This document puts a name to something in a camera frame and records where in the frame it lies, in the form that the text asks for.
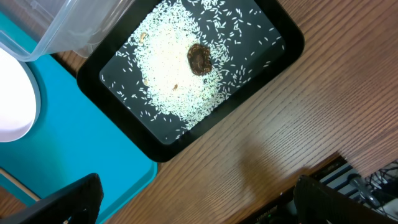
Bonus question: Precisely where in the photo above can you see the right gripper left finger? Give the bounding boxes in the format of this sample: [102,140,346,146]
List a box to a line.
[1,173,104,224]

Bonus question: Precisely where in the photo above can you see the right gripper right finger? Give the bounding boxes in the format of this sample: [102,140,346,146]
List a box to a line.
[294,175,397,224]

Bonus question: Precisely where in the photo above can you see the wooden chopstick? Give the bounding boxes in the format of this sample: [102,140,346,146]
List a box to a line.
[1,168,40,202]

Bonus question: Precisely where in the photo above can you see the teal plastic tray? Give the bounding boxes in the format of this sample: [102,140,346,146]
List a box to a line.
[1,55,157,223]

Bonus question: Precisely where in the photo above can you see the white bowl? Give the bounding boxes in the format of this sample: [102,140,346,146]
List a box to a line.
[0,49,41,142]

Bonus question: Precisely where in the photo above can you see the pile of white rice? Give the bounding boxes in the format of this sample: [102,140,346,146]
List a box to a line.
[101,0,285,141]

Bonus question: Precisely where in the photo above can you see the brown food scrap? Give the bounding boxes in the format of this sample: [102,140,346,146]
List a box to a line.
[187,44,213,76]

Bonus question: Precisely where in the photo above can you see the black tray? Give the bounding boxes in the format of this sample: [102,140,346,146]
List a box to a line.
[76,0,305,162]

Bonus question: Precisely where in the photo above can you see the clear plastic bin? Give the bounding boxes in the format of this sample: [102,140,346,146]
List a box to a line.
[1,0,134,62]

